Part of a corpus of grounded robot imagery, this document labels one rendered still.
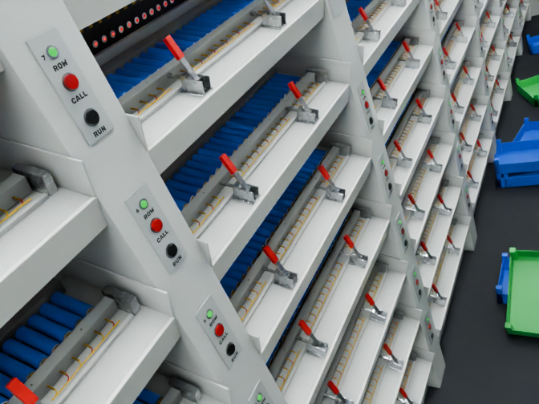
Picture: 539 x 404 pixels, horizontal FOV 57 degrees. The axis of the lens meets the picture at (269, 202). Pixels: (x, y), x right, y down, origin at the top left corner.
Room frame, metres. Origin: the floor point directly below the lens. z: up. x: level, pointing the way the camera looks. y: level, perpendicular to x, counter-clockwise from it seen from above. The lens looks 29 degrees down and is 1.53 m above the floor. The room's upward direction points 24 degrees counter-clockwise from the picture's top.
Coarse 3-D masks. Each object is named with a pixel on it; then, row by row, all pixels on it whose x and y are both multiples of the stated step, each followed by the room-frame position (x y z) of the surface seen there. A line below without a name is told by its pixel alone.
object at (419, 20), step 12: (420, 0) 1.60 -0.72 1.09; (432, 0) 1.66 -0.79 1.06; (420, 12) 1.61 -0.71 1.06; (408, 24) 1.64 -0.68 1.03; (420, 24) 1.61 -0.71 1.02; (432, 60) 1.60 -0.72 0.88; (432, 72) 1.61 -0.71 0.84; (444, 84) 1.63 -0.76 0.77; (444, 96) 1.61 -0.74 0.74; (444, 108) 1.60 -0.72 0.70; (444, 120) 1.60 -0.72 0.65; (456, 132) 1.66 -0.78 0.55; (456, 156) 1.61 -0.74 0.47; (456, 168) 1.60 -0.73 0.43; (468, 192) 1.66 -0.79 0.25; (456, 204) 1.62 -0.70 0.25; (468, 228) 1.60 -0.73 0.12; (468, 240) 1.60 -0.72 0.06
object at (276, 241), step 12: (336, 156) 1.07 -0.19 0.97; (336, 168) 1.03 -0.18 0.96; (312, 180) 0.98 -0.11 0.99; (312, 192) 0.95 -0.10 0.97; (300, 204) 0.91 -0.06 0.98; (312, 204) 0.92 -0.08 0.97; (288, 216) 0.88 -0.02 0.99; (288, 228) 0.85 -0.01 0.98; (276, 240) 0.82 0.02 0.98; (288, 240) 0.83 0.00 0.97; (264, 252) 0.79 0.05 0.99; (276, 252) 0.80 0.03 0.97; (264, 264) 0.77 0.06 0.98; (252, 276) 0.74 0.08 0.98; (240, 288) 0.72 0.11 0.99; (252, 288) 0.73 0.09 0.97; (240, 300) 0.69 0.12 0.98
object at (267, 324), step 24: (336, 144) 1.09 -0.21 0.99; (360, 144) 1.07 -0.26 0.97; (360, 168) 1.02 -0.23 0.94; (336, 216) 0.88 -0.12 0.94; (312, 240) 0.83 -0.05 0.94; (288, 264) 0.78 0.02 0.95; (312, 264) 0.77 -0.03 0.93; (264, 288) 0.73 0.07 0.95; (240, 312) 0.69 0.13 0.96; (264, 312) 0.68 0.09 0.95; (288, 312) 0.68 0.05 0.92; (264, 336) 0.63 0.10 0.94; (264, 360) 0.61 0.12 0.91
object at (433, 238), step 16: (448, 176) 1.62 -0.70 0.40; (448, 192) 1.58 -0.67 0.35; (432, 208) 1.51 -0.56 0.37; (448, 208) 1.47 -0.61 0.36; (432, 224) 1.43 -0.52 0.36; (448, 224) 1.42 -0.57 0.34; (432, 240) 1.36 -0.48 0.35; (416, 256) 1.31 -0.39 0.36; (432, 256) 1.27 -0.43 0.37; (432, 272) 1.23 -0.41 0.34
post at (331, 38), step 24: (336, 24) 1.07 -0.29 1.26; (312, 48) 1.10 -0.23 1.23; (336, 48) 1.07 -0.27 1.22; (360, 72) 1.11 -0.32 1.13; (336, 120) 1.10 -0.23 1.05; (360, 120) 1.06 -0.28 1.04; (384, 144) 1.13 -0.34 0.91; (360, 192) 1.10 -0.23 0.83; (384, 192) 1.07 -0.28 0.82; (408, 240) 1.12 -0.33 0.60; (408, 264) 1.09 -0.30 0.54; (408, 288) 1.06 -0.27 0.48; (432, 384) 1.08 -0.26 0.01
